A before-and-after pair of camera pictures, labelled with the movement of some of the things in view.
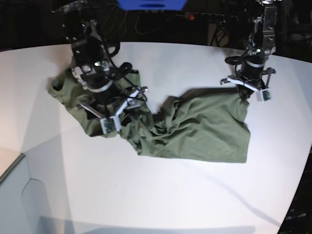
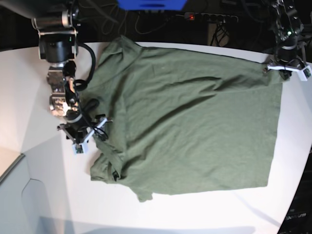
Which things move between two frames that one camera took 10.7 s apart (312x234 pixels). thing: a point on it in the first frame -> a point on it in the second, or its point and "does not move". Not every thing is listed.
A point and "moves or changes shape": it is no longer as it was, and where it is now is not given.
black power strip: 210,17 does not move
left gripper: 108,96 -> 76,126
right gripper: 250,73 -> 289,55
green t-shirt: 200,125 moves or changes shape
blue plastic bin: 152,5 does not move
